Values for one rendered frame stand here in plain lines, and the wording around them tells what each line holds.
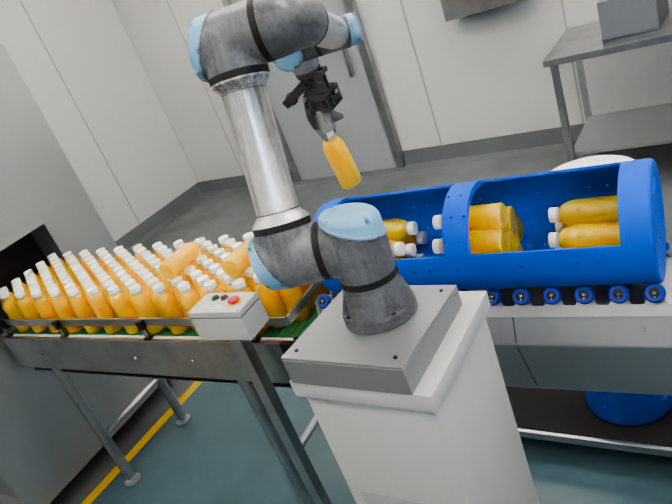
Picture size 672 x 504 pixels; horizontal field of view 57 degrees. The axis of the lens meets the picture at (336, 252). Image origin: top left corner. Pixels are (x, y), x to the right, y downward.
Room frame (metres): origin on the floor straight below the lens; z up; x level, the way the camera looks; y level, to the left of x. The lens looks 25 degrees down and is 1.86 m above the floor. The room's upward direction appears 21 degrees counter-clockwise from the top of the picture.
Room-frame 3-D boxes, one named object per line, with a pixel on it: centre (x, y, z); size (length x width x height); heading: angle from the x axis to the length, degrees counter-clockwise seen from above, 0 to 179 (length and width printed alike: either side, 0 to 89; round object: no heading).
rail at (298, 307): (1.78, 0.09, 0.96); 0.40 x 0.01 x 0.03; 143
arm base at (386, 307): (1.07, -0.04, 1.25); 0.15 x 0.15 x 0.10
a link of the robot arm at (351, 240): (1.08, -0.04, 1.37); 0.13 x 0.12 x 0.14; 73
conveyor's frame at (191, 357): (2.25, 0.72, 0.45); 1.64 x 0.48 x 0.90; 53
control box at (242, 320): (1.63, 0.36, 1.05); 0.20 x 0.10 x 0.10; 53
